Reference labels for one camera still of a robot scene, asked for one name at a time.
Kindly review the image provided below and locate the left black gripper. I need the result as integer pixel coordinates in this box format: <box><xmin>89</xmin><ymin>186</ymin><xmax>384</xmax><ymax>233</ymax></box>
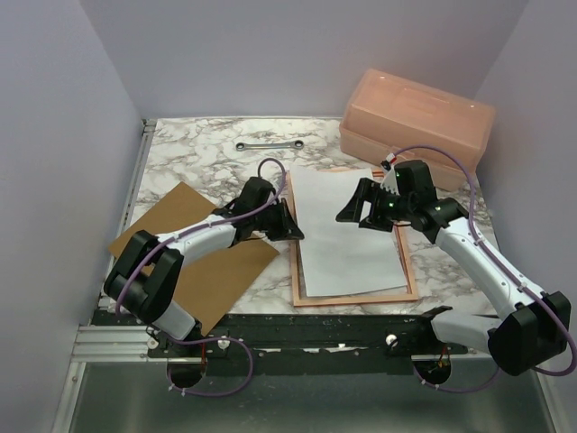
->
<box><xmin>252</xmin><ymin>198</ymin><xmax>305</xmax><ymax>243</ymax></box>

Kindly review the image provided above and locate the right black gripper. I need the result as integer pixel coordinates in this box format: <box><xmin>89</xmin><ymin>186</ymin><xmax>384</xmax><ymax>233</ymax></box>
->
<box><xmin>337</xmin><ymin>177</ymin><xmax>415</xmax><ymax>233</ymax></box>

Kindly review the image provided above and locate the landscape photo print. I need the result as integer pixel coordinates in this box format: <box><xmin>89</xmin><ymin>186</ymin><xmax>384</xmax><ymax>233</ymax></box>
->
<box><xmin>289</xmin><ymin>165</ymin><xmax>407</xmax><ymax>298</ymax></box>

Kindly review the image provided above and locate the red wooden picture frame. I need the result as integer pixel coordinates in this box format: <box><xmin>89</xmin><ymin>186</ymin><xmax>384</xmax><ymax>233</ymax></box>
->
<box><xmin>287</xmin><ymin>168</ymin><xmax>419</xmax><ymax>308</ymax></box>

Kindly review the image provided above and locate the brown cardboard backing board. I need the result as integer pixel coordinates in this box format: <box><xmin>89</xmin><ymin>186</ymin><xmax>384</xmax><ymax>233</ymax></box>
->
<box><xmin>108</xmin><ymin>182</ymin><xmax>279</xmax><ymax>336</ymax></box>

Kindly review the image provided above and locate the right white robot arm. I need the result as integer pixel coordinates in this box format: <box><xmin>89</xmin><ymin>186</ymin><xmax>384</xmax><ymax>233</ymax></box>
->
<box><xmin>335</xmin><ymin>160</ymin><xmax>576</xmax><ymax>376</ymax></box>

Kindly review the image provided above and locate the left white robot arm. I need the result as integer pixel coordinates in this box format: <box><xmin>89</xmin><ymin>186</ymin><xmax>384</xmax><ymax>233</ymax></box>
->
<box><xmin>104</xmin><ymin>177</ymin><xmax>305</xmax><ymax>356</ymax></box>

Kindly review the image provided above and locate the silver ratchet wrench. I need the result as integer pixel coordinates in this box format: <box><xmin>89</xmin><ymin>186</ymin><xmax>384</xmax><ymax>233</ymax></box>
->
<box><xmin>235</xmin><ymin>140</ymin><xmax>305</xmax><ymax>152</ymax></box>

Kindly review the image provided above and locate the pink plastic storage box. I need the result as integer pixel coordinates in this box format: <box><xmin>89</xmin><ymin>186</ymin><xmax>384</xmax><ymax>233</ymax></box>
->
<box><xmin>339</xmin><ymin>69</ymin><xmax>496</xmax><ymax>191</ymax></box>

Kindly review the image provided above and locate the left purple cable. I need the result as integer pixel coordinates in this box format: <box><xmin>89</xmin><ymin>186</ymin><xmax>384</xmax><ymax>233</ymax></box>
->
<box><xmin>114</xmin><ymin>157</ymin><xmax>289</xmax><ymax>398</ymax></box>

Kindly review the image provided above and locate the purple cable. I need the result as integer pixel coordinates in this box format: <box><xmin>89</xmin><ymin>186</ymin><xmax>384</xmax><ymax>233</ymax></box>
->
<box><xmin>114</xmin><ymin>157</ymin><xmax>289</xmax><ymax>398</ymax></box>
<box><xmin>382</xmin><ymin>143</ymin><xmax>577</xmax><ymax>393</ymax></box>

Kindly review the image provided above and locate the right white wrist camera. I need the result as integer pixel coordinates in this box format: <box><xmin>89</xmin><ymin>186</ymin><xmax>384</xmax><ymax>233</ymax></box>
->
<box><xmin>380</xmin><ymin>153</ymin><xmax>398</xmax><ymax>195</ymax></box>

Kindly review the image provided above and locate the aluminium frame rail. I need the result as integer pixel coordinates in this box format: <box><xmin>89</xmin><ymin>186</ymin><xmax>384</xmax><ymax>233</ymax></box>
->
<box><xmin>51</xmin><ymin>119</ymin><xmax>157</xmax><ymax>432</ymax></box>

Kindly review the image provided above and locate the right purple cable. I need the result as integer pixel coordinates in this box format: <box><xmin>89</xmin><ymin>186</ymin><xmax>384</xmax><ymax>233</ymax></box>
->
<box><xmin>382</xmin><ymin>143</ymin><xmax>577</xmax><ymax>393</ymax></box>

